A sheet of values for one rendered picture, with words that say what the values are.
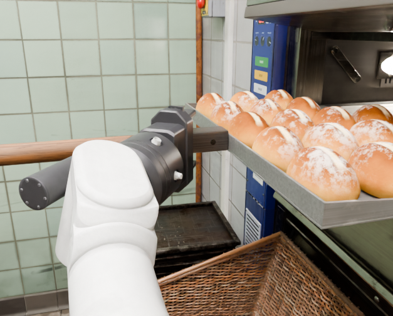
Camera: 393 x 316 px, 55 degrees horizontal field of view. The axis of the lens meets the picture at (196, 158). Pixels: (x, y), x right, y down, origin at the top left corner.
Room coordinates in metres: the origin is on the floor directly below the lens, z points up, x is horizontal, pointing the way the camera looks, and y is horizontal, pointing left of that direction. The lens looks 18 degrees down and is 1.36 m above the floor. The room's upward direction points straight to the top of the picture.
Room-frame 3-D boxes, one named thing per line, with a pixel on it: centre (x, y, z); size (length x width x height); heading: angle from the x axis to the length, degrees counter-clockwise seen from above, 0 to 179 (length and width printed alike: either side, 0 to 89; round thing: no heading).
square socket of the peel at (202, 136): (0.58, 0.00, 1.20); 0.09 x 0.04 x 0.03; 105
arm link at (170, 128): (0.47, 0.05, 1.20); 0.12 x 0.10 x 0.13; 160
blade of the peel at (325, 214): (0.64, -0.22, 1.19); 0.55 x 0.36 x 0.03; 15
